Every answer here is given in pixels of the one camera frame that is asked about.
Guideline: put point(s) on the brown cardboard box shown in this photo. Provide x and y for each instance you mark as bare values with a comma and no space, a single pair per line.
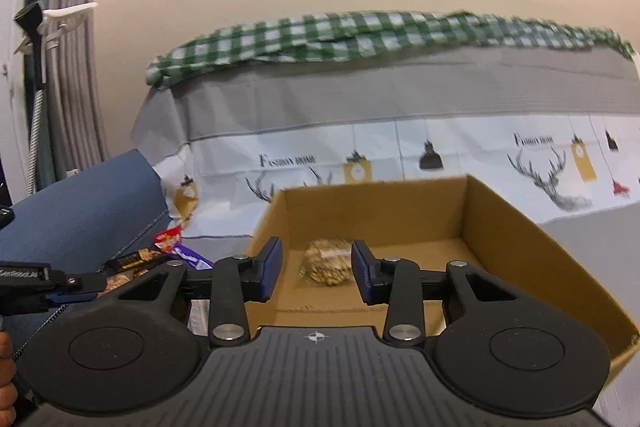
500,227

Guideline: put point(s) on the green checkered cloth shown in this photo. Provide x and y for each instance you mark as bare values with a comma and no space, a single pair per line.
350,29

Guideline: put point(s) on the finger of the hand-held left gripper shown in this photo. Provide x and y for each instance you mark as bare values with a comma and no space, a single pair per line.
80,284

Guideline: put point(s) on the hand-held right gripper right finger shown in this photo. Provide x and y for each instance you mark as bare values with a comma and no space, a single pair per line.
362,274

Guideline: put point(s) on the grey white printed cloth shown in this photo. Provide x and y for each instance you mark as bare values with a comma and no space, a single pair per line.
400,132

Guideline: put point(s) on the grey curtain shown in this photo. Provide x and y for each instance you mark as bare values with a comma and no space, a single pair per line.
75,57

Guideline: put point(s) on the round oat cookie packet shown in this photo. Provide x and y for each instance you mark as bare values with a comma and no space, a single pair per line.
325,262

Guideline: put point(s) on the blue fabric sofa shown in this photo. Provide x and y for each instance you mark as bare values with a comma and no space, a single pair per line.
75,207

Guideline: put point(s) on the purple candy packet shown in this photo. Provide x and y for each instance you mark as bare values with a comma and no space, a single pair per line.
192,258

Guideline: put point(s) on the person's left hand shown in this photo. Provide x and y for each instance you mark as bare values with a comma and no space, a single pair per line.
6,372

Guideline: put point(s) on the black biscuit packet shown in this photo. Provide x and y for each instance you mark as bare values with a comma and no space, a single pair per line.
137,258

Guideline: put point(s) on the red snack packet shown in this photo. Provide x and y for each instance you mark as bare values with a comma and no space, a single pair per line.
167,238

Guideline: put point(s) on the yellow candy packet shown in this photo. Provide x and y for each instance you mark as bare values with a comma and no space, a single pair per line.
120,281

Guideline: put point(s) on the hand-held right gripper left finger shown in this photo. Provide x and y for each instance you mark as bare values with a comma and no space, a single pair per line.
270,269

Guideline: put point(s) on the white plastic hook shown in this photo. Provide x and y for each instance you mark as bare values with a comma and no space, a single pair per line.
65,14

